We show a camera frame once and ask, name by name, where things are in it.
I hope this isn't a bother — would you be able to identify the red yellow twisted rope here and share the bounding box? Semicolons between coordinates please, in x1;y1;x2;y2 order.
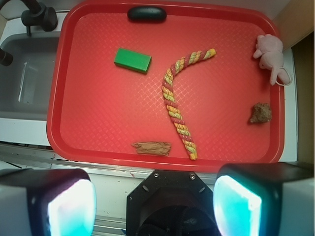
161;48;218;161

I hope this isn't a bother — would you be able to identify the grey sink basin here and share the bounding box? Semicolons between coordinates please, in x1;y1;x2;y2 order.
0;32;60;121

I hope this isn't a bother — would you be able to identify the pink plush toy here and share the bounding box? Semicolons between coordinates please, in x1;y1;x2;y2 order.
253;34;292;86

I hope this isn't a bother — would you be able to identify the brown rock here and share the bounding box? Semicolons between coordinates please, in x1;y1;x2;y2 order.
250;103;272;123

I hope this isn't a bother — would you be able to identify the red plastic tray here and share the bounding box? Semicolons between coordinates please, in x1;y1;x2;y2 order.
47;0;284;173

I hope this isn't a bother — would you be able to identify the black faucet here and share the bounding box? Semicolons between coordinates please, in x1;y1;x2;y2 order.
0;0;59;66

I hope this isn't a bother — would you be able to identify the green rectangular block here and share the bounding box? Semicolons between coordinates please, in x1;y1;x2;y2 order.
114;48;152;74

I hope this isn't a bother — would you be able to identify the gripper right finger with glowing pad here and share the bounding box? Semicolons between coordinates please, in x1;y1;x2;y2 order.
213;162;315;236

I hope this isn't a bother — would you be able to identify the black oval object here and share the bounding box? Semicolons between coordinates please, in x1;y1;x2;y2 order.
127;6;167;23

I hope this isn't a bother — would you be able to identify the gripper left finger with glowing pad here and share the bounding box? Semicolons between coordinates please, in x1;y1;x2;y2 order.
0;169;96;236

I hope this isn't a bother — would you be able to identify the brown bark piece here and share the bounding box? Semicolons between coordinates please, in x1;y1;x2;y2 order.
131;142;172;156

